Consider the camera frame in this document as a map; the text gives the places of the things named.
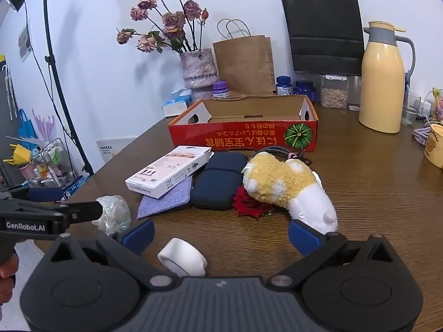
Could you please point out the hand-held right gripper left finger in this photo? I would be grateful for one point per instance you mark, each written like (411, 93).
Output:
(138, 236)

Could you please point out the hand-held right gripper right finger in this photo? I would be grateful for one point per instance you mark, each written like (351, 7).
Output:
(304, 238)

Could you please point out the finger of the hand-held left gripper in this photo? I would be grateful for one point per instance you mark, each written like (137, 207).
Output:
(84, 211)
(45, 194)

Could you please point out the bubble wrap bundle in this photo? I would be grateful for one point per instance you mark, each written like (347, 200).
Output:
(116, 216)

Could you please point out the purple cloth pouch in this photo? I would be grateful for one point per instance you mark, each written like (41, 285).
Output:
(166, 204)

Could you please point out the white plastic cap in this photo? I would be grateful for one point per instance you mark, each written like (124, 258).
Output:
(180, 256)

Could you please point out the yellow and white plush toy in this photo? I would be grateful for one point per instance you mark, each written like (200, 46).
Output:
(277, 179)

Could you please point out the red fabric rose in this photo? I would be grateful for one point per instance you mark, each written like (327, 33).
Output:
(247, 204)

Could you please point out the white printed carton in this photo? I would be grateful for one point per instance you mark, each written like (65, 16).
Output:
(166, 173)

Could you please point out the navy zip case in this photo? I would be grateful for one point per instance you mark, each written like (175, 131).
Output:
(214, 188)

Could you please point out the red cardboard box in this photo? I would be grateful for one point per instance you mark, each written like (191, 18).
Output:
(235, 135)

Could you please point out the person's left hand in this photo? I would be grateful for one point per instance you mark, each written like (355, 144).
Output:
(7, 278)

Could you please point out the blue tote bag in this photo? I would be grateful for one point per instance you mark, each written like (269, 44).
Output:
(26, 128)

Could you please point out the purple coral ornament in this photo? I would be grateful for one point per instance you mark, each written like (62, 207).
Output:
(45, 122)

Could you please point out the tissue box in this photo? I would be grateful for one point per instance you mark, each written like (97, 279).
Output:
(174, 106)

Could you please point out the black light stand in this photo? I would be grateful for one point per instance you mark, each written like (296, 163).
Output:
(52, 58)

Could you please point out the small white lid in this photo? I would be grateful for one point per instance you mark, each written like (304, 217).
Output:
(353, 108)

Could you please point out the clear seed container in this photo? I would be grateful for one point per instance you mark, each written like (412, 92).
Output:
(333, 96)

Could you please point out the blue lid bottle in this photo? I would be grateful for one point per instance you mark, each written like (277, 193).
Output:
(283, 85)
(304, 89)

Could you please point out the yellow bear mug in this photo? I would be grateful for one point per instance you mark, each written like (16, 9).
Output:
(435, 148)

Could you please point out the drinking glass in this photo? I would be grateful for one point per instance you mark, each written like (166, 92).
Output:
(411, 110)

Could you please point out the purple lid bottle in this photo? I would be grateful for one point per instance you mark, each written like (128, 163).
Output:
(220, 90)

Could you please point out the yellow thermos jug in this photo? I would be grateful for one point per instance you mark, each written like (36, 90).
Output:
(380, 86)

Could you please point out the purple mottled vase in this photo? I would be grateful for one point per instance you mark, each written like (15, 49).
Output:
(199, 69)

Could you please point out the brown paper bag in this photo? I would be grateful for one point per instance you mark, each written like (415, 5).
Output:
(242, 65)

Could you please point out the clear pouch with pink toy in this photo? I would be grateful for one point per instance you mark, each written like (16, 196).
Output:
(437, 105)

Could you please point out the dried rose bouquet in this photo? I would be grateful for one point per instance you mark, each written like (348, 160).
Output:
(171, 20)

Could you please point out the black paper bag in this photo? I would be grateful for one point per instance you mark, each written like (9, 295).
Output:
(322, 24)

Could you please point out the wall picture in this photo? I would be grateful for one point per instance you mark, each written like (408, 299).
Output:
(24, 43)

